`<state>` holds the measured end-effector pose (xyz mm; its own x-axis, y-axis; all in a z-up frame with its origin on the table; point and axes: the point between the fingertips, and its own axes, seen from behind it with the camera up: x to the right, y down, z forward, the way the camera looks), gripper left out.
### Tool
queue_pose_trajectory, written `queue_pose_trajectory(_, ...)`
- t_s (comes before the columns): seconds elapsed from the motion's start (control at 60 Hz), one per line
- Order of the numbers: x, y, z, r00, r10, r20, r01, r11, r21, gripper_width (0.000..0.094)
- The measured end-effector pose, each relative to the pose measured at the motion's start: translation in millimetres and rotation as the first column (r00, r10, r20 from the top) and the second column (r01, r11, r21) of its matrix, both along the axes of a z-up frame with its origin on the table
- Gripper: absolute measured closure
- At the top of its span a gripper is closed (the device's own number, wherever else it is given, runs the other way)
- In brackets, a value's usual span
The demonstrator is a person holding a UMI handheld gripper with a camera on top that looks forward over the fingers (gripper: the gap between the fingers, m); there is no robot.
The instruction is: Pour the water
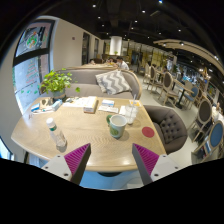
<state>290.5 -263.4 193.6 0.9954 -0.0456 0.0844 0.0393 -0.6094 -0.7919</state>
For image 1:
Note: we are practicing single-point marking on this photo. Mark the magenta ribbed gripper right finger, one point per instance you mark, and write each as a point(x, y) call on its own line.
point(145, 160)

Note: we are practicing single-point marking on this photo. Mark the clear plastic water bottle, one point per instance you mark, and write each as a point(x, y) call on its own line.
point(56, 133)

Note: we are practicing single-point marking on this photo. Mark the grey oval-back wooden chair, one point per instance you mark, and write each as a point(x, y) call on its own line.
point(202, 120)

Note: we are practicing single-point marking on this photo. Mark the green potted plant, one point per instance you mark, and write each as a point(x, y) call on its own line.
point(56, 82)

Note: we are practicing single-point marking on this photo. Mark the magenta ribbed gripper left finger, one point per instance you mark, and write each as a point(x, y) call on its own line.
point(77, 160)

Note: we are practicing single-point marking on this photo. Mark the clear plastic cup with straw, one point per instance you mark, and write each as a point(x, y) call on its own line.
point(131, 111)

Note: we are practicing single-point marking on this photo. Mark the grey curved sofa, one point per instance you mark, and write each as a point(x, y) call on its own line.
point(84, 83)

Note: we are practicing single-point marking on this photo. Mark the blue white packet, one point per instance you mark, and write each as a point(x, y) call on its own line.
point(52, 108)

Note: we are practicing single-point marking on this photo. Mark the white round pillar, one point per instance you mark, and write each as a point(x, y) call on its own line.
point(115, 45)

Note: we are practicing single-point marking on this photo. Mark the white tissue box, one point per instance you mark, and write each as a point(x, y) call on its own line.
point(90, 105)

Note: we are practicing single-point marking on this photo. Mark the grey tufted armchair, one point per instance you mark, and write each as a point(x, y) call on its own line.
point(170, 127)

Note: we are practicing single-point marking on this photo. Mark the blue cushioned wooden chair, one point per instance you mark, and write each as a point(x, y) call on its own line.
point(205, 151)

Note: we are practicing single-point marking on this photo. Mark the white blue small box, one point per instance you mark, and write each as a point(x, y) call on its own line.
point(109, 103)

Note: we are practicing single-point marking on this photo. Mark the red round coaster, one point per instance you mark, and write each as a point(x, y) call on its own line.
point(148, 132)

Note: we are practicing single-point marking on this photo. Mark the grey white chevron pillow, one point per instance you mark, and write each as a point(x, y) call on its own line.
point(113, 82)

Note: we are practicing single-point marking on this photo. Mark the seated person in white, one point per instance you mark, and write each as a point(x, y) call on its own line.
point(121, 64)

